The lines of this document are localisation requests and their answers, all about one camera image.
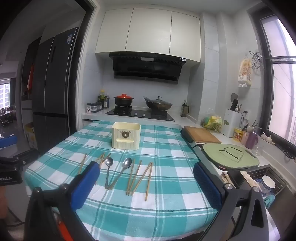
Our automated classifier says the black glass gas stove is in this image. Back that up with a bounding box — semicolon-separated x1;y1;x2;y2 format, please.
105;105;175;121

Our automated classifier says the hanging metal steamer rack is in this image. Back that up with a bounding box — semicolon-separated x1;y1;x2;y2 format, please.
249;51;264;70

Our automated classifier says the wok with glass lid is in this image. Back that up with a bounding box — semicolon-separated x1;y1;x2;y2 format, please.
143;96;173;111

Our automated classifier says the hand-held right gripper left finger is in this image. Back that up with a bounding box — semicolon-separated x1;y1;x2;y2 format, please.
24;161;101;241

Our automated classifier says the blue and white bowl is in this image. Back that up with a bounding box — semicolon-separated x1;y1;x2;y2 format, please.
261;175;276;194

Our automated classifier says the teal cloth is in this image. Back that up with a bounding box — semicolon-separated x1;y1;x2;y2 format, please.
264;195;275;209

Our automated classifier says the small steel spoon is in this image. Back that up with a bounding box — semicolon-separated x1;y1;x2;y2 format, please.
105;157;114;189

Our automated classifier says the dark dining furniture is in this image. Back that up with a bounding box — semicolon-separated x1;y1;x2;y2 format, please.
0;109;16;128

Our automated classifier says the cream ribbed utensil holder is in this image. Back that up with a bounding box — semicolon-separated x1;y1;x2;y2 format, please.
112;122;141;149

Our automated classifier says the wooden cutting board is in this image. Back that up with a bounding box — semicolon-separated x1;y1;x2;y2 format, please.
184;126;222;144

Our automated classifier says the black framed window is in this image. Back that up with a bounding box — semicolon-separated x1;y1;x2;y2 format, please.
254;14;296;160

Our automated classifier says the black range hood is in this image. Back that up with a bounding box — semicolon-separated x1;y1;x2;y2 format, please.
109;52;187;85

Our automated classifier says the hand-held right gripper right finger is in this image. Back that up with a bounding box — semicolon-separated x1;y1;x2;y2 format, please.
193;162;270;241

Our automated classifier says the dark grey refrigerator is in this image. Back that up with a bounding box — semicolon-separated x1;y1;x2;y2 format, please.
32;27;79;156

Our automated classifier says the large steel spoon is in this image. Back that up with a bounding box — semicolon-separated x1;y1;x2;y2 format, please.
107;158;133;190

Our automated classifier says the white wall cabinet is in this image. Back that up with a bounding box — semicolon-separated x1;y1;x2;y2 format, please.
95;8;201;63

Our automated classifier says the teal checked tablecloth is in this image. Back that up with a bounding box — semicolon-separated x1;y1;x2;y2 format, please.
25;121;228;241

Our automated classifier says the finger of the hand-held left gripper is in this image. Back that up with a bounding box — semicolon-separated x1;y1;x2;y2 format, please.
13;150;39;165
0;136;18;149

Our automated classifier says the yellow printed mug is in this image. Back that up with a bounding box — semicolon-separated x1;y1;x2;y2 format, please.
233;127;244;142

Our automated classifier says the purple bottle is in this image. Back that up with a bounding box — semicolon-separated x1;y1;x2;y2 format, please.
245;131;259;149

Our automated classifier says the white knife holder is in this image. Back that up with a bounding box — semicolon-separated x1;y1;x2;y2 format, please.
222;109;243;138

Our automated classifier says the black pot with red lid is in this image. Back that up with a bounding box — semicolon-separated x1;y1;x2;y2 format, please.
113;94;134;107

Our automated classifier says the brown glass jug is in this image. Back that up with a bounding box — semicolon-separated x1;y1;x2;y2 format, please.
180;100;189;117

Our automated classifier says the hanging yellow food bag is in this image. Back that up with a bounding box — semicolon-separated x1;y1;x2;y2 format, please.
238;58;252;88

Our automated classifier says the dark kitchen sink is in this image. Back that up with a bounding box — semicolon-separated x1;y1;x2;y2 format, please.
233;164;292;202

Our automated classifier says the bag of colourful sponges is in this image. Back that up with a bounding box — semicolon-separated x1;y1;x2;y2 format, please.
201;109;223;133

